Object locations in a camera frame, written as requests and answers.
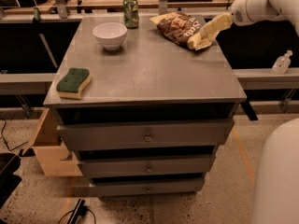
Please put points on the brown chip bag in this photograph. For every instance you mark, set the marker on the brown chip bag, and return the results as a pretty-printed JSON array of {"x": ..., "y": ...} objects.
[{"x": 185, "y": 30}]

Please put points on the black floor cable device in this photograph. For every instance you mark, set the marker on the black floor cable device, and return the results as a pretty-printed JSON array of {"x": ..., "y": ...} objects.
[{"x": 80, "y": 210}]

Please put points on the top grey drawer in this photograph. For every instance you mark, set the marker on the top grey drawer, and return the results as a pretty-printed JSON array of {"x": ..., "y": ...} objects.
[{"x": 107, "y": 136}]

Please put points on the bottom grey drawer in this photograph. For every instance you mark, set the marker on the bottom grey drawer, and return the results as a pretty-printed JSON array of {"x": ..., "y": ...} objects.
[{"x": 147, "y": 187}]

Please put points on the green soda can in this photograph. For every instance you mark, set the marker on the green soda can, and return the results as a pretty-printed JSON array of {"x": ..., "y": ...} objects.
[{"x": 131, "y": 16}]

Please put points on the green yellow sponge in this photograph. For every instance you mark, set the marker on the green yellow sponge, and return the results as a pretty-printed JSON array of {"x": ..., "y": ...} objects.
[{"x": 73, "y": 83}]

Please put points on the wooden box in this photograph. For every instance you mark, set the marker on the wooden box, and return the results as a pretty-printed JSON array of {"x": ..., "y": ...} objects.
[{"x": 51, "y": 152}]

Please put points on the middle grey drawer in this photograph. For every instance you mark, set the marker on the middle grey drawer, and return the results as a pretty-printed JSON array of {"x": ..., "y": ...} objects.
[{"x": 167, "y": 165}]

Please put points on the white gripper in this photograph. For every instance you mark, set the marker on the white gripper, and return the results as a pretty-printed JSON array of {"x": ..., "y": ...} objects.
[{"x": 244, "y": 12}]

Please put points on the grey drawer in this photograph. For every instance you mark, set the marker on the grey drawer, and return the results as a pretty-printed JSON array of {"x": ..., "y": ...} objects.
[
  {"x": 167, "y": 165},
  {"x": 147, "y": 187},
  {"x": 107, "y": 136}
]

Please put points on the white bowl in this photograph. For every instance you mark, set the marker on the white bowl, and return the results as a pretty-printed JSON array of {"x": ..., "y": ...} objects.
[{"x": 110, "y": 35}]

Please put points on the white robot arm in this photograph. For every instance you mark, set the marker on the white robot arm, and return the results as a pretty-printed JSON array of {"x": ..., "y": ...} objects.
[{"x": 276, "y": 193}]

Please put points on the clear sanitizer bottle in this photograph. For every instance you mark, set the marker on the clear sanitizer bottle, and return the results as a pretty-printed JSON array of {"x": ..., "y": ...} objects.
[{"x": 282, "y": 63}]

